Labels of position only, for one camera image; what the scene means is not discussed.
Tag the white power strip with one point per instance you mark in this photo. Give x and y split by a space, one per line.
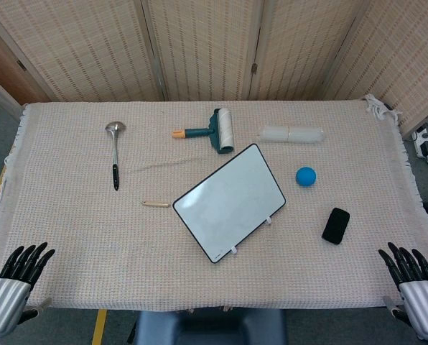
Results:
423 143

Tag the beige woven tablecloth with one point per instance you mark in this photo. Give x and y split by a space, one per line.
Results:
92 233

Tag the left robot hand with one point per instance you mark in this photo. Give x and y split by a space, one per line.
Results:
6 298

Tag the small wooden stick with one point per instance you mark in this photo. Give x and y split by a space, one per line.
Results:
156 205

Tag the small whiteboard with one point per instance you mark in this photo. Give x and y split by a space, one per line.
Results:
228 202

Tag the blue ball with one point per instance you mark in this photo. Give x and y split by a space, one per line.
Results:
306 177

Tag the black rounded rectangular block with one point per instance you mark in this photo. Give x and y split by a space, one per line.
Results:
336 225

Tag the clear plastic cylinder case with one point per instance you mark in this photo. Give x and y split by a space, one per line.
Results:
292 134

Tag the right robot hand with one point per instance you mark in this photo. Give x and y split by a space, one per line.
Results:
417 300

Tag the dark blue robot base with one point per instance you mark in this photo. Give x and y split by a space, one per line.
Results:
208 327

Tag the bamboo folding screen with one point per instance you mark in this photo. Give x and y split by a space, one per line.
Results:
214 46

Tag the teal lint roller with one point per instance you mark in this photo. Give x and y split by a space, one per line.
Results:
214 131

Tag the steel soup ladle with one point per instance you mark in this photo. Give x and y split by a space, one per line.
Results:
115 154

